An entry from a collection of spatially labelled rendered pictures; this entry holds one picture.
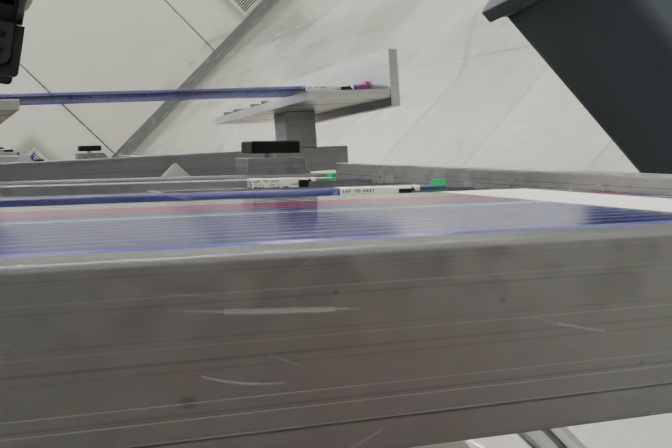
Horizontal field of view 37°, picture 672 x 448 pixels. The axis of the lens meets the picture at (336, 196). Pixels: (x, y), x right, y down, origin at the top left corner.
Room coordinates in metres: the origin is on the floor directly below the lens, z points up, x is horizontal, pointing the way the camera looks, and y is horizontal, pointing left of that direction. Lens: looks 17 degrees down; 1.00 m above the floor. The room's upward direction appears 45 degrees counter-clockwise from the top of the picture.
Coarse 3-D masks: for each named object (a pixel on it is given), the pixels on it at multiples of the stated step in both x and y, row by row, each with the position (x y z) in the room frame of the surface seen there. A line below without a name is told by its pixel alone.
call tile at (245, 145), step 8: (248, 144) 0.99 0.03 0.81; (256, 144) 0.98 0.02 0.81; (264, 144) 0.98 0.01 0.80; (272, 144) 0.98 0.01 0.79; (280, 144) 0.98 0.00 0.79; (288, 144) 0.98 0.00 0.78; (296, 144) 0.98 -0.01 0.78; (248, 152) 0.99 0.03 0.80; (256, 152) 0.98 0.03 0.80; (264, 152) 0.98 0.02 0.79; (272, 152) 0.98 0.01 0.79; (280, 152) 0.98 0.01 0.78; (288, 152) 0.98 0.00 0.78; (296, 152) 0.98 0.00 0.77
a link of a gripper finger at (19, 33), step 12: (0, 0) 0.81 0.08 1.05; (0, 12) 0.81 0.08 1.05; (12, 12) 0.81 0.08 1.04; (0, 24) 0.82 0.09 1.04; (12, 24) 0.82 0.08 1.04; (0, 36) 0.82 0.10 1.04; (12, 36) 0.82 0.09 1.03; (0, 48) 0.82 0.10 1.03; (12, 48) 0.82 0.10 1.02; (0, 60) 0.81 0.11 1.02; (12, 60) 0.82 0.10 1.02; (0, 72) 0.82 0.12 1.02; (12, 72) 0.82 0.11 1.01
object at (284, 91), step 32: (0, 96) 1.07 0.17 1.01; (32, 96) 1.07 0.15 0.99; (64, 96) 1.08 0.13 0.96; (96, 96) 1.09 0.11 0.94; (128, 96) 1.09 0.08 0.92; (160, 96) 1.10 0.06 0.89; (192, 96) 1.11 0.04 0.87; (224, 96) 1.11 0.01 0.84; (256, 96) 1.12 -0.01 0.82; (288, 96) 1.14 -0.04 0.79
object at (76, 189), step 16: (0, 192) 0.85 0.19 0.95; (16, 192) 0.85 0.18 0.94; (32, 192) 0.85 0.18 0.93; (48, 192) 0.85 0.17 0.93; (64, 192) 0.85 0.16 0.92; (80, 192) 0.85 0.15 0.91; (96, 192) 0.86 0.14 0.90; (112, 192) 0.86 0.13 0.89; (128, 192) 0.86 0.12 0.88; (144, 192) 0.86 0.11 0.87; (160, 192) 0.86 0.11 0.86
